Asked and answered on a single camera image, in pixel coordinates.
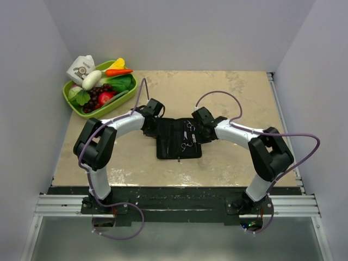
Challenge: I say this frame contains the silver straight hair scissors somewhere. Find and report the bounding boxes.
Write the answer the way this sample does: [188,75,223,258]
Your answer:
[181,134,197,152]

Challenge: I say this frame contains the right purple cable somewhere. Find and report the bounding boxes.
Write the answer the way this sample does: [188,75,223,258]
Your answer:
[195,90,321,234]

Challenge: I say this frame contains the purple toy grapes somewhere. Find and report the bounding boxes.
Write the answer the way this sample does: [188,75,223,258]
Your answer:
[82,84,113,114]

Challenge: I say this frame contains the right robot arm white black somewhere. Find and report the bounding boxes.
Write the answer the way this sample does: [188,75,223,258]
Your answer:
[192,107,294,214]

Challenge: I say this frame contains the green toy leafy vegetable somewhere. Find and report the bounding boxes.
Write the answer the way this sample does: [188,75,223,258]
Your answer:
[68,86,90,106]

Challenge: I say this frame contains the green plastic tray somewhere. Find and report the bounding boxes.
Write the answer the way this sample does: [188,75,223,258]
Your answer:
[63,55,138,119]

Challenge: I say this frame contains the silver thinning scissors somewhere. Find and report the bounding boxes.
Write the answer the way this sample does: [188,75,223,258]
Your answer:
[183,120,196,140]

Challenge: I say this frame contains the red toy fruit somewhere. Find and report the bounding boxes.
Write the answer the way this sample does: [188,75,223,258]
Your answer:
[98,92,114,105]

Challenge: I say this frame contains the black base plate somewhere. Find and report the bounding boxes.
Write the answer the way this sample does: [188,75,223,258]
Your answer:
[46,187,301,227]

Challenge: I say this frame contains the black zip tool case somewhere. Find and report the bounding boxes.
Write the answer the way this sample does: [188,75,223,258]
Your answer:
[156,118,202,160]

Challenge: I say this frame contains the white toy radish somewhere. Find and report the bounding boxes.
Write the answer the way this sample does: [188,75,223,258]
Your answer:
[82,70,102,91]

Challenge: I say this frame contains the yellow toy pepper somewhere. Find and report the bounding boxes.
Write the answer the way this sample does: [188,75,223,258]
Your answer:
[108,58,126,70]

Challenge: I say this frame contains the orange toy carrot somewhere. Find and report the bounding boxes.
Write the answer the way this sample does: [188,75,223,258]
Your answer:
[105,69,133,77]

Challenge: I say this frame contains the white paper bag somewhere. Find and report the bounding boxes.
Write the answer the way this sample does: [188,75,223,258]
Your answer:
[66,55,96,86]

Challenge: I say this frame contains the aluminium frame rail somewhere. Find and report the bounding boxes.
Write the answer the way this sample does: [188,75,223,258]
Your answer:
[20,194,85,261]

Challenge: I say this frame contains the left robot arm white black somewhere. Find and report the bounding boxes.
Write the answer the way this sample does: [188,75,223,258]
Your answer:
[73,98,165,213]

